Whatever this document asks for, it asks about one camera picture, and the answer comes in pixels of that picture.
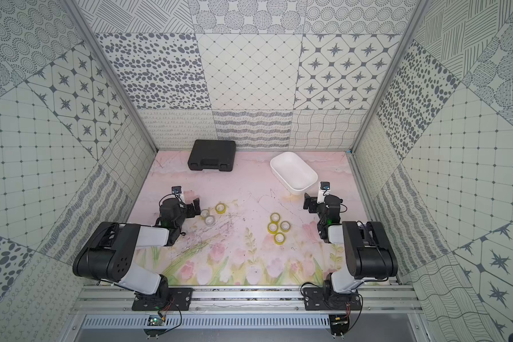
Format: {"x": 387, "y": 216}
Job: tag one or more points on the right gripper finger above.
{"x": 306, "y": 197}
{"x": 307, "y": 207}

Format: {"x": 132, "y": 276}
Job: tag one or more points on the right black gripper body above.
{"x": 316, "y": 208}

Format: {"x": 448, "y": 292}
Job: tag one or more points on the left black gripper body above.
{"x": 189, "y": 208}

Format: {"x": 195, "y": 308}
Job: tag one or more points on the yellow tape roll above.
{"x": 279, "y": 238}
{"x": 275, "y": 217}
{"x": 285, "y": 226}
{"x": 220, "y": 208}
{"x": 273, "y": 228}

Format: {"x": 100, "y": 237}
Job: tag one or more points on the white plastic storage box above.
{"x": 293, "y": 172}

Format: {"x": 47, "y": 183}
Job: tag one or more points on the yellow tape roll top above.
{"x": 275, "y": 217}

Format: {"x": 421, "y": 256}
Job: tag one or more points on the yellow tape roll bottom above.
{"x": 279, "y": 238}

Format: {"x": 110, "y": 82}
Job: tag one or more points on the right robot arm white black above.
{"x": 368, "y": 255}

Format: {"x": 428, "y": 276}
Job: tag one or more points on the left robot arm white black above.
{"x": 108, "y": 256}

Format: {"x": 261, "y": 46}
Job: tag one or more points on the grey clear tape roll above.
{"x": 210, "y": 220}

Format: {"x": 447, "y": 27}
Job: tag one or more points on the black plastic tool case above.
{"x": 212, "y": 155}

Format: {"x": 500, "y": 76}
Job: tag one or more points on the left green circuit board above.
{"x": 155, "y": 327}

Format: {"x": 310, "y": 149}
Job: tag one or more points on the right black controller board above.
{"x": 339, "y": 325}

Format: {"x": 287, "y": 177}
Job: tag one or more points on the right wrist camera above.
{"x": 324, "y": 189}

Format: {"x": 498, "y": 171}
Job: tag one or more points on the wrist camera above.
{"x": 324, "y": 189}
{"x": 178, "y": 194}

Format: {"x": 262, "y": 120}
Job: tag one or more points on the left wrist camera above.
{"x": 178, "y": 194}

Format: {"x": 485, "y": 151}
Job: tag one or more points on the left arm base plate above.
{"x": 174, "y": 298}

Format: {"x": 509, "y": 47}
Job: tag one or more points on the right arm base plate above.
{"x": 315, "y": 299}

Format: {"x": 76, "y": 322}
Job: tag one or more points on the aluminium mounting rail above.
{"x": 396, "y": 299}

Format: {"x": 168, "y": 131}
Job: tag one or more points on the white slotted cable duct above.
{"x": 212, "y": 321}

